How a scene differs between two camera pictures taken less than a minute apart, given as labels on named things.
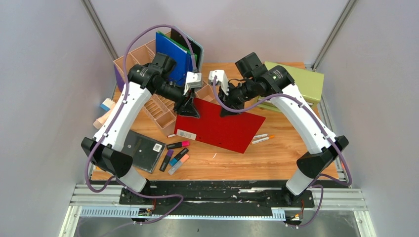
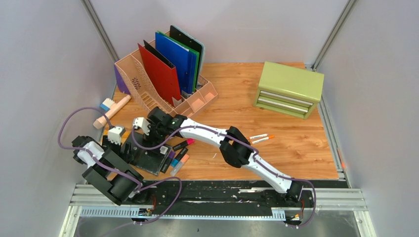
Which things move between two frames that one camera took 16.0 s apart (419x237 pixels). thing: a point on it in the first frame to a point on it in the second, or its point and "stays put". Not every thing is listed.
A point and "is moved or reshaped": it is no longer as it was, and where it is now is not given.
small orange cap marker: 269,138 stays put
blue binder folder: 183,60 stays put
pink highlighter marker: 178,144 to 190,141
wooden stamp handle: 100,121 stays put
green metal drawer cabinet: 310,84 stays put
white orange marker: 260,136 stays put
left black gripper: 189,108 to 127,157
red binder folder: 235,132 is moved or reshaped
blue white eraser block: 106,104 stays put
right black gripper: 228,100 to 149,140
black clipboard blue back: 177,34 stays put
